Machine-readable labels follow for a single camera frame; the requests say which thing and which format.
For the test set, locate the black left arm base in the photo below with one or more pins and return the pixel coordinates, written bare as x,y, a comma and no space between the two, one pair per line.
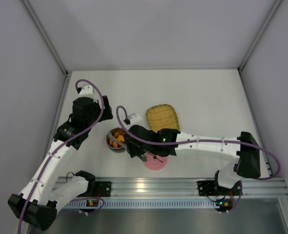
102,189

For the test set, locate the aluminium mounting rail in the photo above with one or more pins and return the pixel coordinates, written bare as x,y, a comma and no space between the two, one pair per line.
149,188

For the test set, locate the right aluminium frame post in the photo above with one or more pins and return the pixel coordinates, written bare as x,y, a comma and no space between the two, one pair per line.
270,15

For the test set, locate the green bamboo woven tray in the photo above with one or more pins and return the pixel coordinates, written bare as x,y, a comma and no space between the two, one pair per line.
162,116

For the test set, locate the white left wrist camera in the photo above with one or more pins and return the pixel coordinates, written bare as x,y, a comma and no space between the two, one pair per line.
87,91

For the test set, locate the pink round lid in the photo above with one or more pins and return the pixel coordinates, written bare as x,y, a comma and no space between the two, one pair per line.
155,163

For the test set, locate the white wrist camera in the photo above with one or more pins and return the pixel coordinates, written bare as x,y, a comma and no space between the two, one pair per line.
133,119
87,91

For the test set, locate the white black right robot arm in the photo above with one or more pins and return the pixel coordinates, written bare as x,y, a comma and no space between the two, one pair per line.
241,153

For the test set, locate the aluminium frame post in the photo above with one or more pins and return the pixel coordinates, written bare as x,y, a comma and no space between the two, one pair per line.
270,15
49,44

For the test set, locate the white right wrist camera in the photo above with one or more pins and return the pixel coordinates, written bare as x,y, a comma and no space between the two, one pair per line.
133,119

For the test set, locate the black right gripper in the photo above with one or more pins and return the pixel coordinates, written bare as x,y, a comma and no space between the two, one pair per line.
133,148

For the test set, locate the stainless steel tongs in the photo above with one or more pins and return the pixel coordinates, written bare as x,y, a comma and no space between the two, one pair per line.
123,146

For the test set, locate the white slotted cable duct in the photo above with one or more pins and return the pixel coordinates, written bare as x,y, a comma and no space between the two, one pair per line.
159,204

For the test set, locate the left aluminium frame post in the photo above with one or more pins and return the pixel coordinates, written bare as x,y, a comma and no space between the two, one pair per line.
49,44

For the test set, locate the stainless steel round bowl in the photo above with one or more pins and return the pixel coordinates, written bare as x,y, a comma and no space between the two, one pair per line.
123,135

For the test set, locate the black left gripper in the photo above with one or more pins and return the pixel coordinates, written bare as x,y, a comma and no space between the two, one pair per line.
105,107

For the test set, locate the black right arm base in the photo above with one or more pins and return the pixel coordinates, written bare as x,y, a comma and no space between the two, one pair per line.
211,188

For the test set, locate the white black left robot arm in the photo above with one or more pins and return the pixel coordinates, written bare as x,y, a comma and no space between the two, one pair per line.
39,203

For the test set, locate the orange fish shaped cake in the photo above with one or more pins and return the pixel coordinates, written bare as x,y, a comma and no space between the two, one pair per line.
121,138

